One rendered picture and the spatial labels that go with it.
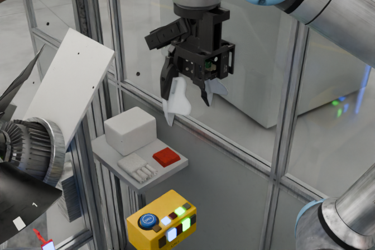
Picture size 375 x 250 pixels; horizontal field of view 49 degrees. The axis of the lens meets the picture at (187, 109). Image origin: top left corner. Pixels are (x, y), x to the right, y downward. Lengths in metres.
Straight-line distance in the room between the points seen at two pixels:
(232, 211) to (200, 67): 1.04
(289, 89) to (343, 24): 0.71
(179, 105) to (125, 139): 0.92
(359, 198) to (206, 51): 0.38
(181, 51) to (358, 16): 0.28
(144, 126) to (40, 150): 0.49
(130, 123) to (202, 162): 0.31
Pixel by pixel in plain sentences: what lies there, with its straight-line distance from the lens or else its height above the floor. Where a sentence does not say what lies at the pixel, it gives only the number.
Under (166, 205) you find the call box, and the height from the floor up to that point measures 1.07.
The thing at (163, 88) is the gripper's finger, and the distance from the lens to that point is 0.67.
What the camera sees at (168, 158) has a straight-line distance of 1.57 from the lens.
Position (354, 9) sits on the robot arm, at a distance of 0.47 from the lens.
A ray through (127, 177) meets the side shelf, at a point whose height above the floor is 0.86.
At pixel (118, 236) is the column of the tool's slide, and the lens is 2.35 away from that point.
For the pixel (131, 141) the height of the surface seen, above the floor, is 0.92.
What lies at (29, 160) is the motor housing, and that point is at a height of 1.13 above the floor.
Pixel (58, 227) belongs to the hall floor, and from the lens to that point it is 2.61.
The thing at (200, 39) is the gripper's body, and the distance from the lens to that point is 0.63.
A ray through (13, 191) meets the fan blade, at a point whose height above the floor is 1.18.
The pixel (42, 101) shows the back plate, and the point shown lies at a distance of 1.44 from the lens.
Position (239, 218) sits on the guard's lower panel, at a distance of 1.61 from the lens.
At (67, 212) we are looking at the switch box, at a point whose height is 0.68.
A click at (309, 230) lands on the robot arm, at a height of 1.25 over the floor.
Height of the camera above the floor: 1.88
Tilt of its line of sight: 33 degrees down
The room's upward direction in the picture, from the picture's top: straight up
